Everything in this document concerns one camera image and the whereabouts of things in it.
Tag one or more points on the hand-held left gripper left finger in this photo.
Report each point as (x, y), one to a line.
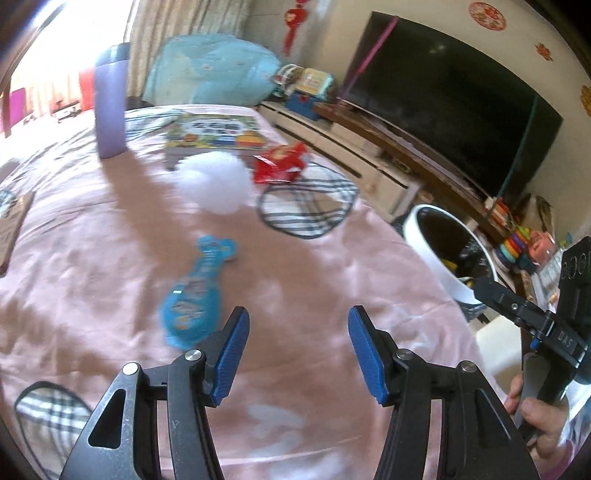
(231, 355)

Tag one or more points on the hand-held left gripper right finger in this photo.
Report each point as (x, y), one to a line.
(369, 355)

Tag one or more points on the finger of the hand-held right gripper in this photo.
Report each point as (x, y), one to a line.
(508, 300)

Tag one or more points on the yellow snack packet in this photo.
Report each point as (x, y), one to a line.
(450, 264)

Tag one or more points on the blue toy blister pack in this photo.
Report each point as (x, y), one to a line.
(198, 290)

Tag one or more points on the white bin with black bag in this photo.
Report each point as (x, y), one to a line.
(434, 249)

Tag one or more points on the white tissue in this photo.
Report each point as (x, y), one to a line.
(214, 182)

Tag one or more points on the red snack packet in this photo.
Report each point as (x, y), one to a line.
(279, 161)

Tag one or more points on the person's right hand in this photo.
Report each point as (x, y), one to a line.
(545, 424)

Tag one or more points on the white box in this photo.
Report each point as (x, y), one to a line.
(498, 344)

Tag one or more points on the pink toy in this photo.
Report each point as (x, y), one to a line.
(542, 247)

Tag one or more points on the wooden television shelf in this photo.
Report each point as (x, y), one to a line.
(392, 143)

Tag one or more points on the black television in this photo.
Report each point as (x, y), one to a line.
(438, 101)

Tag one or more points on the white television cabinet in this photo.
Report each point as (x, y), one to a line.
(332, 143)

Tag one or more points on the colourful picture book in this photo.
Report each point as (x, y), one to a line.
(212, 131)

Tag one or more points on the small red paper cutting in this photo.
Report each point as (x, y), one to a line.
(545, 51)

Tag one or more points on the blue toy box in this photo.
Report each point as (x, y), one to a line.
(302, 106)

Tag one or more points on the colourful toy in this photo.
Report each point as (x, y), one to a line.
(314, 81)

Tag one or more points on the purple thermos bottle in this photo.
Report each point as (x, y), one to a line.
(111, 101)

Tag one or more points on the pink stick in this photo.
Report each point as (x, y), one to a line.
(369, 55)

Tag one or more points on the round red paper cutting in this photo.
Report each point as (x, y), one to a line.
(487, 14)

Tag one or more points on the light blue blanket bundle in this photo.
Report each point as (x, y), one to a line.
(207, 69)

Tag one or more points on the black low stand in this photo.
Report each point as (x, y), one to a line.
(65, 111)

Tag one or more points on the red box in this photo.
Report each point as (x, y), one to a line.
(87, 85)

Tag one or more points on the magenta box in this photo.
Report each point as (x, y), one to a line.
(16, 104)

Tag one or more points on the beige curtain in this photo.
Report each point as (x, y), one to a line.
(152, 27)

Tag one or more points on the red hanging decoration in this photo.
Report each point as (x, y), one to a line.
(294, 23)

